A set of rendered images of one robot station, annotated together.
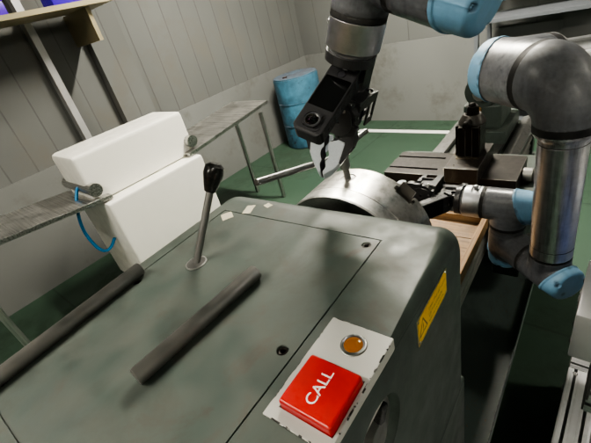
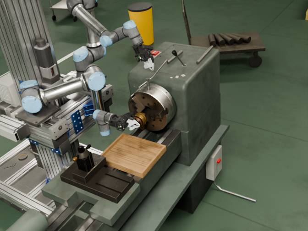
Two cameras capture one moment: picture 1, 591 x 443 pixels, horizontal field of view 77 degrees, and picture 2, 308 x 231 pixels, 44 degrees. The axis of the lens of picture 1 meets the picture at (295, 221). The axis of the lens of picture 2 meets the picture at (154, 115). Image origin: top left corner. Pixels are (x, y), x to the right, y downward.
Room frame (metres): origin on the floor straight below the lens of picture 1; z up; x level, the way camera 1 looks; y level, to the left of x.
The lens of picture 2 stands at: (2.90, -0.47, 2.52)
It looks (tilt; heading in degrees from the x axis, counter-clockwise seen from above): 34 degrees down; 171
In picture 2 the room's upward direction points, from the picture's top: 7 degrees counter-clockwise
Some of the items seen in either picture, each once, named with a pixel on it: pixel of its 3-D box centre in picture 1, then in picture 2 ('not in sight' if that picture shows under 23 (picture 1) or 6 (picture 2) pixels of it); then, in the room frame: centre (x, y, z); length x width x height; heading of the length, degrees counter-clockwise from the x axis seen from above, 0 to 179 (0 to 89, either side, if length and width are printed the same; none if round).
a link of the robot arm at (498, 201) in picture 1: (509, 206); (101, 116); (0.67, -0.47, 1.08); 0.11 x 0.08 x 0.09; 45
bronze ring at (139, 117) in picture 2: not in sight; (139, 119); (0.81, -0.24, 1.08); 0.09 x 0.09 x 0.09; 46
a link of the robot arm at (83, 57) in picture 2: not in sight; (82, 58); (0.23, -0.53, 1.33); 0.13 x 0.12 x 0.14; 126
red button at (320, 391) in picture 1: (321, 393); (154, 53); (0.23, 0.02, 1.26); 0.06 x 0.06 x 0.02; 46
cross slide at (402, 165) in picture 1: (451, 170); (96, 179); (1.15, -0.58, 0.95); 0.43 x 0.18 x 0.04; 46
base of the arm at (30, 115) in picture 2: not in sight; (35, 105); (0.58, -0.89, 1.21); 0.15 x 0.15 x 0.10
